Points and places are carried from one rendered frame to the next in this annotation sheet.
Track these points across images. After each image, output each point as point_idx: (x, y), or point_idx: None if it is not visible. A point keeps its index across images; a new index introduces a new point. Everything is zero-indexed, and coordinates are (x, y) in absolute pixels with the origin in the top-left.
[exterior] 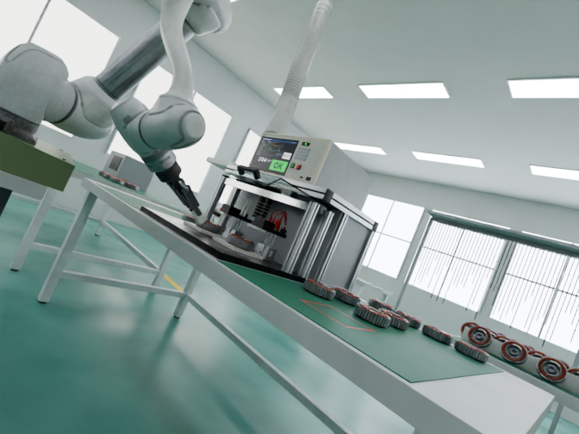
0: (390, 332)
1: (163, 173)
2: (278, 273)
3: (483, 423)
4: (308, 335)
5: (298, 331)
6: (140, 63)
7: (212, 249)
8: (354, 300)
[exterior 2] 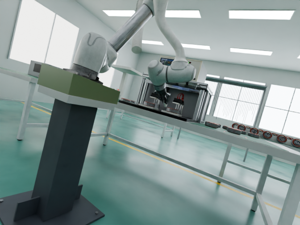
0: (243, 135)
1: (162, 90)
2: (193, 121)
3: None
4: (248, 144)
5: (243, 143)
6: (130, 34)
7: (181, 118)
8: (218, 125)
